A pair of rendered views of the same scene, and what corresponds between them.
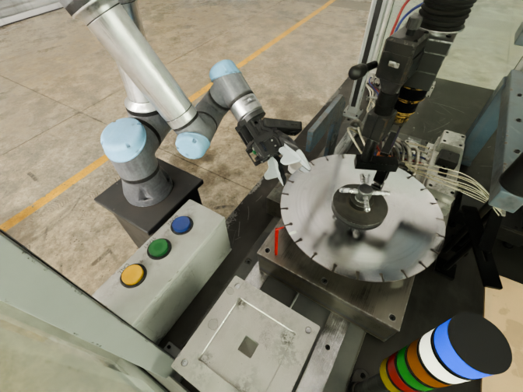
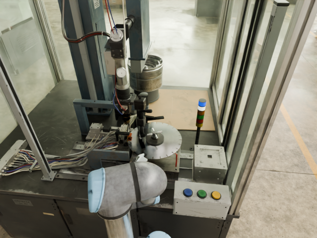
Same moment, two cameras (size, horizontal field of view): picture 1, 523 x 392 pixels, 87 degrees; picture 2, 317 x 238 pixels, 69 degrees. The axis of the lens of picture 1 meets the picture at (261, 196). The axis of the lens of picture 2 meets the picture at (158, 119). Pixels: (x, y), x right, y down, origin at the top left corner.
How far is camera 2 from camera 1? 1.19 m
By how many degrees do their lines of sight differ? 76
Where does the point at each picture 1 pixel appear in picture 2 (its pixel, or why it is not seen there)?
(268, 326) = (202, 154)
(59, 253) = not seen: outside the picture
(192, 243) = (192, 184)
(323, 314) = (181, 159)
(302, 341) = (200, 146)
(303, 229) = (172, 148)
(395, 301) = not seen: hidden behind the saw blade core
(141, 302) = (220, 187)
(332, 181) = (146, 147)
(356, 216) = (161, 137)
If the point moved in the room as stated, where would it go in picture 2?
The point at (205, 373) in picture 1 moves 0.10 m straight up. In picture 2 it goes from (221, 161) to (225, 149)
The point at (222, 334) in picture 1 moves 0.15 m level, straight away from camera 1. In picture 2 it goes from (211, 162) to (201, 181)
